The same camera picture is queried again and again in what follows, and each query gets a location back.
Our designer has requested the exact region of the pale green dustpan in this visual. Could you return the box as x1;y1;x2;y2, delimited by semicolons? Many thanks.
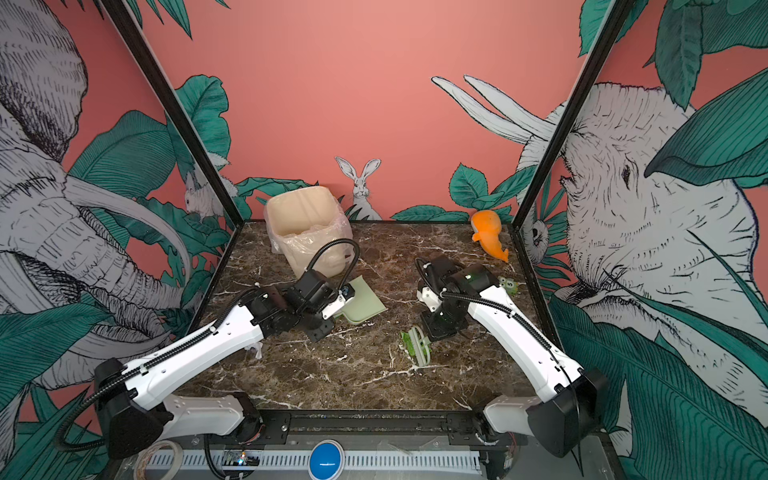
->
335;276;387;325

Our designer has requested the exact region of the pale green hand brush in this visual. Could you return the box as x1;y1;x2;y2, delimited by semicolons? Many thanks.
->
401;326;431;367

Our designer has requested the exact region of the cream plastic trash bin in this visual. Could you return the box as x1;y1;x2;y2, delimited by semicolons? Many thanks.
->
264;186;353;277

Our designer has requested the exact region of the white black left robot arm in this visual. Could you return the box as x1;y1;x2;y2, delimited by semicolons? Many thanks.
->
53;270;356;459

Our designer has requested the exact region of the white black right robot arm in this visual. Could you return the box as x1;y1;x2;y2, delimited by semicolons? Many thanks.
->
415;256;609;458

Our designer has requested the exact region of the small green frog toy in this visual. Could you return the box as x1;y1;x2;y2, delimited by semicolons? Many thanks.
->
499;277;519;297

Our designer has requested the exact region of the orange carrot plush toy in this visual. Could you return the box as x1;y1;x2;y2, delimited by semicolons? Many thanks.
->
470;210;509;263

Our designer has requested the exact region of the white crumpled paper scrap left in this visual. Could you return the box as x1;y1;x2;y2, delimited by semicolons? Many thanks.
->
249;342;263;360

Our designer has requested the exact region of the green paper scrap front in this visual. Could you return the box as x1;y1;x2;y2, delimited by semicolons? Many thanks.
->
401;327;425;364

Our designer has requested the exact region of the blue round button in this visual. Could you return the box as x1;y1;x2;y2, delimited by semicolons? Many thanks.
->
308;440;346;480

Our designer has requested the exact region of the black front mounting rail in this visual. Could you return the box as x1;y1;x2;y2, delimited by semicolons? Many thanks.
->
179;409;601;448

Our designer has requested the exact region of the white slotted cable duct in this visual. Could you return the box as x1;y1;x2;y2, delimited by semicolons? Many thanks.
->
143;448;482;474

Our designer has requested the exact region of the coiled clear cable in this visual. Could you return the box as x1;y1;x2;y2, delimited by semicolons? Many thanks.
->
133;439;184;480

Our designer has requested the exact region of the right black frame post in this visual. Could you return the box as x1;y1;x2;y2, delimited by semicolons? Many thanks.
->
512;0;634;233

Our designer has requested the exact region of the black frame post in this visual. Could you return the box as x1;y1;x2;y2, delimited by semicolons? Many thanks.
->
512;0;634;233
98;0;245;228

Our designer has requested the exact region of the left black frame post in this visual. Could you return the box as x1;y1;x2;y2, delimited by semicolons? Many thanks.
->
98;0;245;228

